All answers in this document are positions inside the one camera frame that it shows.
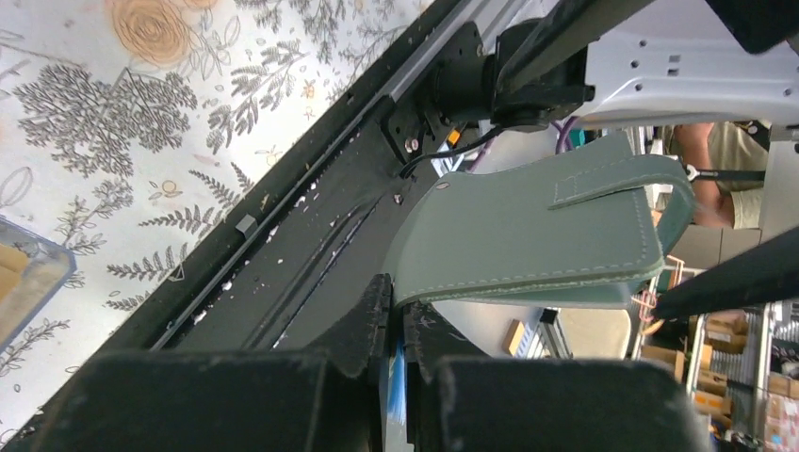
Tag person in background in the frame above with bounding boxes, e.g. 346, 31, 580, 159
661, 120, 771, 229

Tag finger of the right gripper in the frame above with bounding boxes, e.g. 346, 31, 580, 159
652, 227, 798, 320

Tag green leather card holder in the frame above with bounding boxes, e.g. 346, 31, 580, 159
383, 133, 694, 309

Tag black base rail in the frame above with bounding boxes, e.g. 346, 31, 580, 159
1, 1, 505, 451

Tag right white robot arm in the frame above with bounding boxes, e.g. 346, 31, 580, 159
432, 1, 798, 318

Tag clear plastic card box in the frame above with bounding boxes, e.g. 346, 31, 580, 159
1, 218, 76, 347

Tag floral tablecloth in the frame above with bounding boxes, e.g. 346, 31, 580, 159
1, 1, 432, 441

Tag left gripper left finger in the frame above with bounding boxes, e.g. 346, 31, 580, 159
32, 274, 392, 451

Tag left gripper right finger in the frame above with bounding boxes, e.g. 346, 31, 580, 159
402, 303, 711, 451

